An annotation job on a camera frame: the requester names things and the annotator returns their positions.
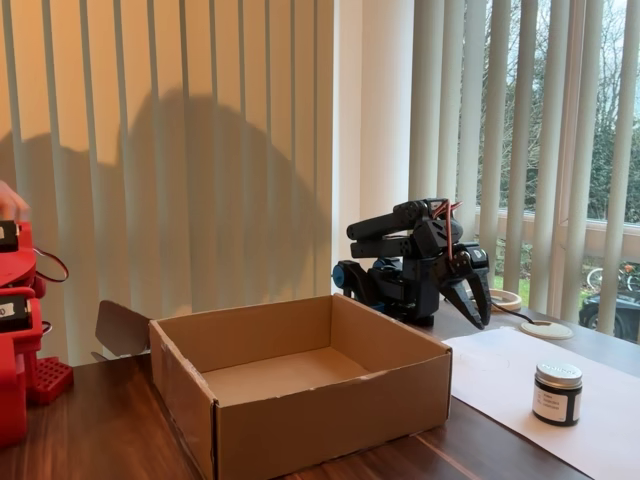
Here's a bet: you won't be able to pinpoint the white paper sheet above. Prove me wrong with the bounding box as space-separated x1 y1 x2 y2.
442 325 640 480

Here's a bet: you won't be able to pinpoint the brown cardboard box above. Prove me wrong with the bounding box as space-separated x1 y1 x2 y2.
94 293 454 480

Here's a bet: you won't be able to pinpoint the masking tape roll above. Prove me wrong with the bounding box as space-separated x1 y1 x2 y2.
487 288 523 314

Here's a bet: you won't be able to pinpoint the thin black cable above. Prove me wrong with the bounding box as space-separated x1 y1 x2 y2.
489 299 544 329

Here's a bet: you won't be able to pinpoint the dark parked car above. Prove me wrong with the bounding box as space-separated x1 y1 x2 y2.
578 292 640 344

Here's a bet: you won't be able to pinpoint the white desk cable grommet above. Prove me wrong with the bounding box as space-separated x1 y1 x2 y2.
519 319 576 341

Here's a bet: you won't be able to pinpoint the black and blue table clamp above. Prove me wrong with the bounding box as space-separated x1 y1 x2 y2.
332 258 386 314

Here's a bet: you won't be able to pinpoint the red robot arm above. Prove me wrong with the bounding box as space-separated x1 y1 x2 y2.
0 219 69 446

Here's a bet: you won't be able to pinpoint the person's hand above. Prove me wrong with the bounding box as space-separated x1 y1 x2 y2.
0 180 31 222

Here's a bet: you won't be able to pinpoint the glass jar with metal lid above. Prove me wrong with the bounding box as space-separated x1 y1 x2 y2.
531 362 584 428

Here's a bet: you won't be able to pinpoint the parked bicycle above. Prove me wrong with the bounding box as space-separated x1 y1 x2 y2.
584 262 640 294

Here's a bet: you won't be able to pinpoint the white vertical window blinds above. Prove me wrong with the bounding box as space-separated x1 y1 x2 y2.
0 0 335 369
409 0 640 346

